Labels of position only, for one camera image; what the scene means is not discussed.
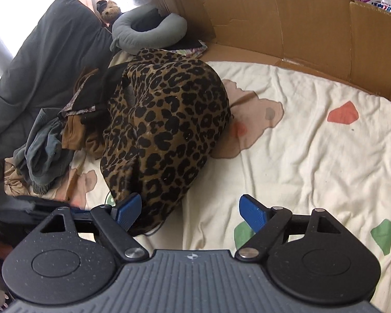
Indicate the beige garment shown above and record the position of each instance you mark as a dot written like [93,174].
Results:
[14,183]

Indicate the blue-grey denim garment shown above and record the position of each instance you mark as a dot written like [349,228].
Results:
[42,159]

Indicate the brown cardboard sheet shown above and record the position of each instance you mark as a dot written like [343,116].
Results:
[342,40]

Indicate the leopard print skirt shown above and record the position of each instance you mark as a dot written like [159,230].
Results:
[166,115]

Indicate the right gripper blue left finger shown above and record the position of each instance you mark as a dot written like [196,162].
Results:
[127,211]

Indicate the cream cartoon bear bedsheet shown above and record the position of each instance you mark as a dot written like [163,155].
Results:
[317,153]

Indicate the grey U-shaped neck pillow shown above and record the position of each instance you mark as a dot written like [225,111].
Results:
[144,27]

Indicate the floral patterned garment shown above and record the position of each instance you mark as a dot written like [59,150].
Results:
[194,52]

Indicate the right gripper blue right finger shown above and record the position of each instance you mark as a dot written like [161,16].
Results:
[253,212]

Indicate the brown garment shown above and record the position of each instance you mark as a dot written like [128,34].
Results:
[76,134]

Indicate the dark grey pillow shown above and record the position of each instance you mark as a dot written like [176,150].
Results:
[68,38]

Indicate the black garment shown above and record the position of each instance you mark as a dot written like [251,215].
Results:
[92,100]

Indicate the small teddy bear toy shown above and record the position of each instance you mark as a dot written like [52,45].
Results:
[109,11]

